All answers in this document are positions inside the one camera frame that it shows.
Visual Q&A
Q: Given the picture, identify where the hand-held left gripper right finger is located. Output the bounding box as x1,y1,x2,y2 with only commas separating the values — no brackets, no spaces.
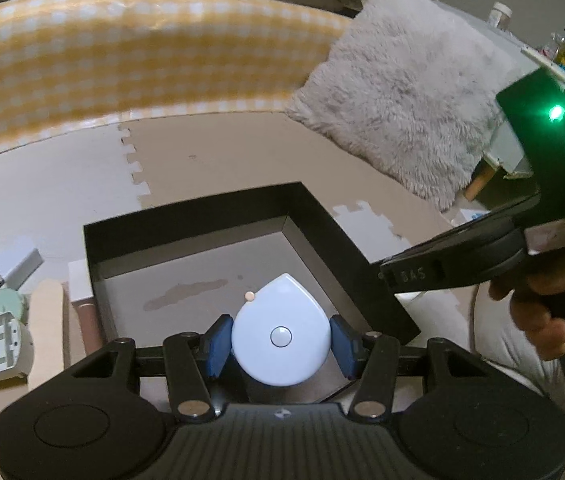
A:
329,314,488,418

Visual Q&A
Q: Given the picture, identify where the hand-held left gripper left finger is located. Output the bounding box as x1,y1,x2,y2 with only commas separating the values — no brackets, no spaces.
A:
70,314,236,421

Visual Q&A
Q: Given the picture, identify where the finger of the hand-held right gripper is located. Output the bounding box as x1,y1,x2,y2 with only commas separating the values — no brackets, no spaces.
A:
379,239,446,295

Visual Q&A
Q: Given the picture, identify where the white teardrop tape measure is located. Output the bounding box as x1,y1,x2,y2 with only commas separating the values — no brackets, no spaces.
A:
231,273,333,387

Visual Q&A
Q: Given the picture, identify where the black cardboard box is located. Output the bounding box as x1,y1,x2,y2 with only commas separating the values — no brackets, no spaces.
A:
83,182,422,403

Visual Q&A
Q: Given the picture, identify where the white power adapter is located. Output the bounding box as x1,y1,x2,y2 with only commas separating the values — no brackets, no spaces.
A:
2,246,44,291

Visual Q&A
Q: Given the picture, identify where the green round tape measure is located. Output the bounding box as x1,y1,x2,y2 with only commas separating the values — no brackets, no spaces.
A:
0,287,30,331

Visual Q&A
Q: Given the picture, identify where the person's right hand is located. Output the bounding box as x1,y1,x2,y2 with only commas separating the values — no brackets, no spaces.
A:
489,262,565,361

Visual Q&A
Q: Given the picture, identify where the white side table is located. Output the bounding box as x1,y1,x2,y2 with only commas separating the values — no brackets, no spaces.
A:
412,0,565,203

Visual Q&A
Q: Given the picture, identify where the white and pink box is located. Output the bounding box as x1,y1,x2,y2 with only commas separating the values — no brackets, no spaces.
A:
68,260,106,358

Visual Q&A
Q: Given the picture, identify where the light grey cloth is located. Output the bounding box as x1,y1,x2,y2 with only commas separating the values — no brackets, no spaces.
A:
471,285,565,443

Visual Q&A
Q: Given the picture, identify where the white jar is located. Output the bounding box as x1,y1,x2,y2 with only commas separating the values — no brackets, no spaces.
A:
486,2,514,29

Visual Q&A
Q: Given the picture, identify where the fluffy cream pillow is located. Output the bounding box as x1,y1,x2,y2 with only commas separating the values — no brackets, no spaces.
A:
286,0,518,213

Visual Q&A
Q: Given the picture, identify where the foam puzzle floor mat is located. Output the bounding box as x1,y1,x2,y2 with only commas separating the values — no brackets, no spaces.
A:
0,110,488,480

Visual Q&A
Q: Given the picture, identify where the yellow checked cushion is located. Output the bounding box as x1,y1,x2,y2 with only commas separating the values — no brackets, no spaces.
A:
0,0,358,168

